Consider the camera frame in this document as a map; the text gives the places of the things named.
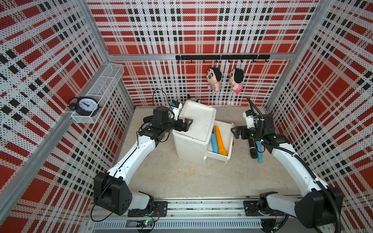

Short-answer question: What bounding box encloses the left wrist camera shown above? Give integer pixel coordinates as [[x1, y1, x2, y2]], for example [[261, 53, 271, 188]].
[[171, 100, 183, 120]]

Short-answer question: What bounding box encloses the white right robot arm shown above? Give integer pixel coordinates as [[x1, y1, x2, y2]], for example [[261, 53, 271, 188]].
[[231, 126, 344, 233]]

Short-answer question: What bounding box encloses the boy doll pink shirt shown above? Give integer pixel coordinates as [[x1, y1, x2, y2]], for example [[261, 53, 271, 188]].
[[229, 68, 244, 94]]

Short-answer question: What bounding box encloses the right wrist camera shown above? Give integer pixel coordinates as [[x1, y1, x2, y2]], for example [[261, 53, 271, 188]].
[[243, 110, 255, 129]]

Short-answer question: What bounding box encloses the white three-drawer cabinet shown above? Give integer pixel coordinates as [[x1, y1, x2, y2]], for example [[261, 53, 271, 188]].
[[173, 101, 216, 165]]

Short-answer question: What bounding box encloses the boy doll striped shirt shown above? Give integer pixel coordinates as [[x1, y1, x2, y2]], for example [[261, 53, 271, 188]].
[[206, 68, 222, 92]]

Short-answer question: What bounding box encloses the black hook rail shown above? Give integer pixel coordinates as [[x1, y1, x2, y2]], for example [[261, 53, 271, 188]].
[[175, 54, 271, 61]]

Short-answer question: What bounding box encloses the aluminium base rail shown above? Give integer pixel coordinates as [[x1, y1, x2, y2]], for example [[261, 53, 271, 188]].
[[84, 196, 327, 233]]

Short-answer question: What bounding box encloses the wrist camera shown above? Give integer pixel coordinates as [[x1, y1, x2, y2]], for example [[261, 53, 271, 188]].
[[243, 110, 255, 129], [171, 100, 183, 120]]

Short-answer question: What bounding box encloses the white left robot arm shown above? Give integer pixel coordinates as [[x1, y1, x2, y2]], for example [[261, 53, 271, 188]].
[[94, 106, 193, 216]]

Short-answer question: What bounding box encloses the black clock in basket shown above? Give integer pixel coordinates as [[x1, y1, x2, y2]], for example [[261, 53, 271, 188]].
[[68, 97, 100, 117]]

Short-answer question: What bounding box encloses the white wire basket shelf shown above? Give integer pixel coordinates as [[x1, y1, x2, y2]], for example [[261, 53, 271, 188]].
[[71, 64, 124, 124]]

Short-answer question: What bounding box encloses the grey plush toy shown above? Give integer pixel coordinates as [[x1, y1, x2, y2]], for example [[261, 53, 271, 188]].
[[187, 94, 201, 103]]

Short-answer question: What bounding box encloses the black glasses case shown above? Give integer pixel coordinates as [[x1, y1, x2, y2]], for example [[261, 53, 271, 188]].
[[143, 115, 153, 123]]

